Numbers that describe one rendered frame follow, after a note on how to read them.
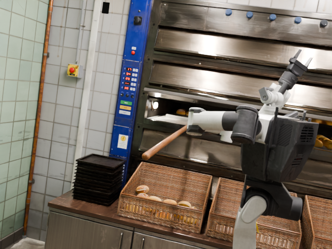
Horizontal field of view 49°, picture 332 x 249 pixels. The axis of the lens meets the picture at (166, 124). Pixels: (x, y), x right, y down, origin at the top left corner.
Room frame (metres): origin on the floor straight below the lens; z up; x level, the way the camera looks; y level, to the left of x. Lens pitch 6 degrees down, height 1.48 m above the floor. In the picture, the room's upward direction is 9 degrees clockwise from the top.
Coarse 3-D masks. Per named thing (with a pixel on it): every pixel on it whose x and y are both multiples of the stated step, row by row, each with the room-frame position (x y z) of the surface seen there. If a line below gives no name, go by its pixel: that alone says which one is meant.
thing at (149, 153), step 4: (184, 128) 2.33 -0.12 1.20; (176, 132) 2.06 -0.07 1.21; (180, 132) 2.15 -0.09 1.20; (172, 136) 1.91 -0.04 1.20; (176, 136) 2.00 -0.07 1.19; (164, 140) 1.72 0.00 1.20; (168, 140) 1.78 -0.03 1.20; (172, 140) 1.89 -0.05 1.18; (160, 144) 1.61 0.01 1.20; (164, 144) 1.66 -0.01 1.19; (152, 148) 1.48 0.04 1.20; (156, 148) 1.51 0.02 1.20; (160, 148) 1.57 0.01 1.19; (148, 152) 1.39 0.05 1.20; (152, 152) 1.43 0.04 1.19; (156, 152) 1.50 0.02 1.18; (144, 156) 1.36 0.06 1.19; (148, 156) 1.37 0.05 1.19
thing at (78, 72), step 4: (68, 64) 2.83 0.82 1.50; (72, 64) 2.83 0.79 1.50; (76, 64) 2.82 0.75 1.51; (68, 68) 2.83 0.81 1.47; (80, 68) 2.83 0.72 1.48; (68, 72) 2.83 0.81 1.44; (76, 72) 2.82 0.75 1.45; (80, 72) 2.84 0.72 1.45; (72, 76) 2.83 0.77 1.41; (76, 76) 2.82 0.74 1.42; (80, 76) 2.85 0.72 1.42
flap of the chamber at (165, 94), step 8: (144, 88) 2.63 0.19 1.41; (152, 88) 2.62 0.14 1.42; (160, 96) 2.75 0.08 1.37; (168, 96) 2.68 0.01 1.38; (176, 96) 2.61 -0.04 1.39; (184, 96) 2.57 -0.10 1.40; (192, 96) 2.56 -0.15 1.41; (200, 96) 2.55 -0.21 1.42; (208, 104) 2.68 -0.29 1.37; (216, 104) 2.61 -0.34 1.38; (224, 104) 2.54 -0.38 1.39; (232, 104) 2.50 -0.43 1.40; (240, 104) 2.49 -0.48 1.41; (248, 104) 2.48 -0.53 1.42; (280, 112) 2.44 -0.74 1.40; (288, 112) 2.43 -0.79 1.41; (312, 120) 2.48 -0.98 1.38; (320, 120) 2.42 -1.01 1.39; (328, 120) 2.38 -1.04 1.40
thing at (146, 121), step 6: (144, 120) 2.77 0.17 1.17; (150, 120) 2.77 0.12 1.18; (156, 120) 2.79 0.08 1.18; (162, 126) 2.75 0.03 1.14; (168, 126) 2.74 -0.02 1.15; (174, 126) 2.73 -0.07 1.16; (180, 126) 2.72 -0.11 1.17; (312, 150) 2.53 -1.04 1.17; (318, 150) 2.52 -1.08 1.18; (324, 150) 2.54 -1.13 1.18; (324, 156) 2.51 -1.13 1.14; (330, 156) 2.50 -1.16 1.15
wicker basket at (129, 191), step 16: (144, 176) 2.70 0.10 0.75; (160, 176) 2.69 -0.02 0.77; (176, 176) 2.67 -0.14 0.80; (192, 176) 2.65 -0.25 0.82; (208, 176) 2.63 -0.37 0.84; (128, 192) 2.46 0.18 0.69; (160, 192) 2.65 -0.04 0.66; (192, 192) 2.62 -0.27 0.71; (208, 192) 2.43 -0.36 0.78; (160, 208) 2.23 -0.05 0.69; (176, 208) 2.56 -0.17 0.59; (192, 208) 2.19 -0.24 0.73; (160, 224) 2.22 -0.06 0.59; (176, 224) 2.21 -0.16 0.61; (192, 224) 2.19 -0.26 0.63
